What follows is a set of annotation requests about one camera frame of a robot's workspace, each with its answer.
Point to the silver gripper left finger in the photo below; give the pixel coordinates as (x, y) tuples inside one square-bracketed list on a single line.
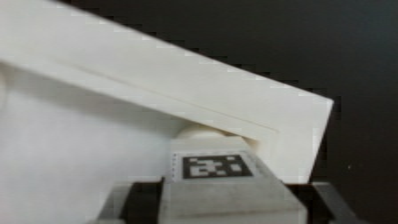
[(131, 204)]

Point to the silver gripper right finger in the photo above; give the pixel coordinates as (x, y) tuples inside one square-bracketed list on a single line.
[(326, 207)]

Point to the white table leg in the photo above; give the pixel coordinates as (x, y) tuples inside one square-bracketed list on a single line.
[(222, 189)]

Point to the white square tabletop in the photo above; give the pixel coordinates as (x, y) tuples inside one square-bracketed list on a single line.
[(79, 142)]

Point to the white U-shaped obstacle fence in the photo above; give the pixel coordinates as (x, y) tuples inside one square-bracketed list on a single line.
[(81, 50)]

